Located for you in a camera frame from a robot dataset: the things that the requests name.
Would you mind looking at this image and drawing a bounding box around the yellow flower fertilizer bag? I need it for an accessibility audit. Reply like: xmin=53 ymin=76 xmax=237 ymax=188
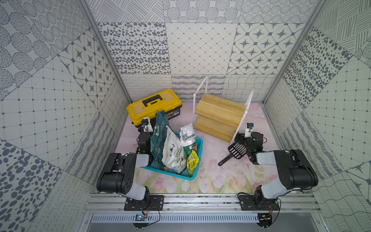
xmin=187 ymin=150 xmax=199 ymax=177

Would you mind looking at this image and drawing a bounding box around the aluminium mounting rail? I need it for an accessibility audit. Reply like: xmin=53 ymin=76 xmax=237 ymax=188
xmin=82 ymin=193 xmax=321 ymax=213

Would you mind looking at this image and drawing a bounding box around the white green fertilizer bag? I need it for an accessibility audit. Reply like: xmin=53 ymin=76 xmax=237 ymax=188
xmin=162 ymin=126 xmax=186 ymax=174

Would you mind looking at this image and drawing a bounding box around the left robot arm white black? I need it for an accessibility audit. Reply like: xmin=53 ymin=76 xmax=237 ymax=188
xmin=96 ymin=132 xmax=154 ymax=204

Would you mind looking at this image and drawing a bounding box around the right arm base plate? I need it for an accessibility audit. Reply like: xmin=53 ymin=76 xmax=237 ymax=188
xmin=237 ymin=193 xmax=280 ymax=211

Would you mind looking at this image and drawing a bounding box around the teal plastic basket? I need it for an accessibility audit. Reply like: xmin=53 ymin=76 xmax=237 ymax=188
xmin=143 ymin=137 xmax=203 ymax=181

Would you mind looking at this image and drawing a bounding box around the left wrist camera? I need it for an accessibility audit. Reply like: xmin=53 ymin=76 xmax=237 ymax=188
xmin=142 ymin=117 xmax=153 ymax=133

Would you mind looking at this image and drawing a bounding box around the yellow black toolbox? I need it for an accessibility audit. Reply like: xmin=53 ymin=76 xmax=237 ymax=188
xmin=127 ymin=89 xmax=182 ymax=128

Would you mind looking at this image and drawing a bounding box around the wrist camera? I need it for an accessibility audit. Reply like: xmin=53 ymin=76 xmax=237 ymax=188
xmin=244 ymin=123 xmax=254 ymax=138
xmin=142 ymin=117 xmax=153 ymax=133

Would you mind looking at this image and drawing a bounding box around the dark green fertilizer bag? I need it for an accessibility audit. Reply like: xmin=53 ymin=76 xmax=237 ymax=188
xmin=150 ymin=110 xmax=169 ymax=170

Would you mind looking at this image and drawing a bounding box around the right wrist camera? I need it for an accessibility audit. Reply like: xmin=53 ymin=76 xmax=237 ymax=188
xmin=244 ymin=123 xmax=254 ymax=138

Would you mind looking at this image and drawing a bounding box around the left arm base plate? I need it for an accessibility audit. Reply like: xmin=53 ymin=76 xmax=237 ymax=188
xmin=124 ymin=195 xmax=164 ymax=211

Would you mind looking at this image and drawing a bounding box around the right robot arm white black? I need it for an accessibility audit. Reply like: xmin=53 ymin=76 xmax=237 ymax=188
xmin=235 ymin=132 xmax=318 ymax=205

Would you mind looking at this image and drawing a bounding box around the white wooden two-tier shelf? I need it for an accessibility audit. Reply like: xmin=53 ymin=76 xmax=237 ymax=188
xmin=192 ymin=76 xmax=254 ymax=145

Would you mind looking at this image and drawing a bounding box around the black slotted scoop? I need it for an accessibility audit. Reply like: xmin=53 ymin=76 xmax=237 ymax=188
xmin=218 ymin=142 xmax=247 ymax=166

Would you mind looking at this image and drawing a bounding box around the green fruit picture bag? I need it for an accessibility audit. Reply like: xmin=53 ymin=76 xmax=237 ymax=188
xmin=179 ymin=123 xmax=197 ymax=158

